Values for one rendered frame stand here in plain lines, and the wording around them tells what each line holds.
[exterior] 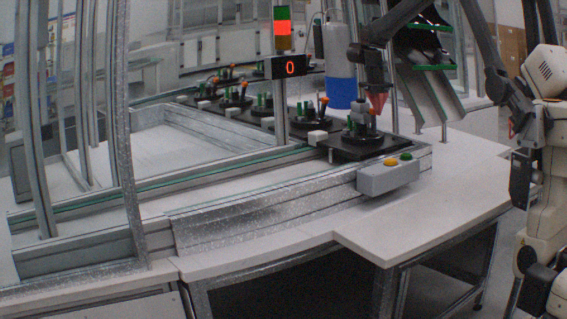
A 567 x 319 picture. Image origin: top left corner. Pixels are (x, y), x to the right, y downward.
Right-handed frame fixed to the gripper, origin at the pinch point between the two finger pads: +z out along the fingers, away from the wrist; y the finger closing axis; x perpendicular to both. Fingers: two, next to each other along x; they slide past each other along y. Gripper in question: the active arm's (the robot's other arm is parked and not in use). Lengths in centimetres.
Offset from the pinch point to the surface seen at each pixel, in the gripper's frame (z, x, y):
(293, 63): -14.6, -17.0, 17.6
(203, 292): 29, 16, 70
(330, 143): 9.7, -10.8, 10.6
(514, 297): 75, 50, -47
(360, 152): 9.7, 1.9, 10.1
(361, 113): 1.1, -6.0, 1.9
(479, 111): 26, -54, -154
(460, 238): 27, 44, 6
